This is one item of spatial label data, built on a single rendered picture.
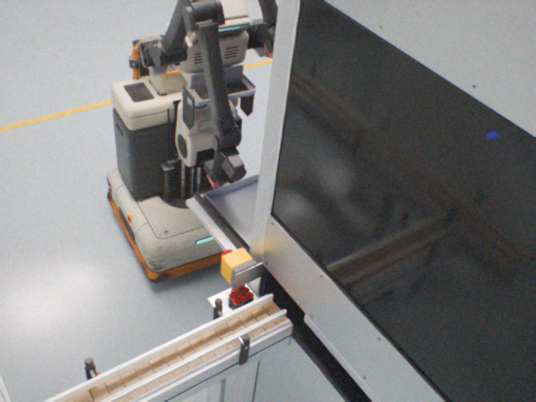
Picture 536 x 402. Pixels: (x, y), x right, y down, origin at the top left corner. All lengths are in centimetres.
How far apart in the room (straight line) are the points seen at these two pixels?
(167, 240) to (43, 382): 77
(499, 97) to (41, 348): 227
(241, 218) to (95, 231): 136
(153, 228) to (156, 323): 43
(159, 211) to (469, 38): 215
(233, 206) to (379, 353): 85
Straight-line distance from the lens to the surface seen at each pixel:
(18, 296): 301
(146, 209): 291
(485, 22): 93
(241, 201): 206
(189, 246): 278
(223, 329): 164
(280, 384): 193
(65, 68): 456
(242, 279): 168
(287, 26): 128
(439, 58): 99
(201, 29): 177
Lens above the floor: 226
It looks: 42 degrees down
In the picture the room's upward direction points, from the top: 8 degrees clockwise
